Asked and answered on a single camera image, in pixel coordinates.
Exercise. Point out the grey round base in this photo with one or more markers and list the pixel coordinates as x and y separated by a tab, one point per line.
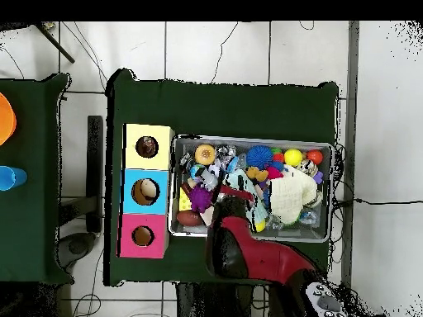
77	246

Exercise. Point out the light blue muslin cloth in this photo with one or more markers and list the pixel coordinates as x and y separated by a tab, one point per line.
231	178

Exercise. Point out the multicoloured knotted cloth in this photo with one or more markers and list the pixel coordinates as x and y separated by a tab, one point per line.
147	146

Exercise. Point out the black flat panel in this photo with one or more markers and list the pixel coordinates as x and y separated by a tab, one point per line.
95	171

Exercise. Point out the toy burger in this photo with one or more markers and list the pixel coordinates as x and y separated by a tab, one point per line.
205	154

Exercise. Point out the blue globe ball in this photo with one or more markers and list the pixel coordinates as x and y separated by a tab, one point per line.
196	170

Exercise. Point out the wooden box with three holes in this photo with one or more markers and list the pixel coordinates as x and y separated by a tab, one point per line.
162	148

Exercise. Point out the shallow metal mesh bin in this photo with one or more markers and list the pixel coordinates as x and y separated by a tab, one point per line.
238	141

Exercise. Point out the orange plastic object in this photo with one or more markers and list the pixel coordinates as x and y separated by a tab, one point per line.
6	119

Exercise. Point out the blue plastic cup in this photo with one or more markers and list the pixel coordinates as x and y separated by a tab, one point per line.
11	178

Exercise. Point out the black rod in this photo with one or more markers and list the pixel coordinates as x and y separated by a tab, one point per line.
56	44

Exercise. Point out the dark green table cloth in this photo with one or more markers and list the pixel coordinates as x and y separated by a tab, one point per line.
29	214
214	109

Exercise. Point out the cream muslin cloth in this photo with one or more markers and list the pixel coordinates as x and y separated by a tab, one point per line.
290	194

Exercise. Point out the yellow cheese toy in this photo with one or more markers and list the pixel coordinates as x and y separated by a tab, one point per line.
184	203

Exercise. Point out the yellow smooth ball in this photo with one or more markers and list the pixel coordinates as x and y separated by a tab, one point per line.
293	157

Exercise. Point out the brown toy football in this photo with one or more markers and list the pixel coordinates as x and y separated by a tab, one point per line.
189	218

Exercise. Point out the orange smooth ball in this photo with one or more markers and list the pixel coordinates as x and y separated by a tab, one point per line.
315	157

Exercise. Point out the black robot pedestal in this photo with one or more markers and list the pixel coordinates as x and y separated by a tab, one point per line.
211	303

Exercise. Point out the large blue spiky ball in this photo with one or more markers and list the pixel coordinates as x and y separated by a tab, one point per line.
259	157

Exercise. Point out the purple spiky ball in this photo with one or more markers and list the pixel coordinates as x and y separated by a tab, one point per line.
199	198

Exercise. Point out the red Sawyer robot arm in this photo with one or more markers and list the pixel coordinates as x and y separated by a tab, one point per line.
264	261

